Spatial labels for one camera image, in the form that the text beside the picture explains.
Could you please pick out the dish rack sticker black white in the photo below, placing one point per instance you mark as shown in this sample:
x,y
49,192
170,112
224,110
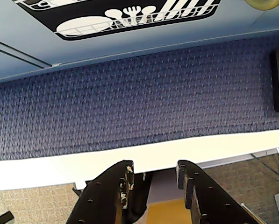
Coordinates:
x,y
99,25

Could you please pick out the blue box with dish-rack picture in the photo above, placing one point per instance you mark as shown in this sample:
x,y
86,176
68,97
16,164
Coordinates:
x,y
153,39

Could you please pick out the black bar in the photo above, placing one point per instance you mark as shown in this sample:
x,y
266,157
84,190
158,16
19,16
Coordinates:
x,y
0,218

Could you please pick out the blue woven mat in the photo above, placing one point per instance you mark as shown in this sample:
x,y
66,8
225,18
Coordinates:
x,y
134,102

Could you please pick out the cream round knob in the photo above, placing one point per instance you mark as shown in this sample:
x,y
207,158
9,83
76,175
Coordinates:
x,y
263,3

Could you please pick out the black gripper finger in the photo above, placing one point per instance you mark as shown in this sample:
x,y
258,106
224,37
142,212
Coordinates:
x,y
102,198
207,200

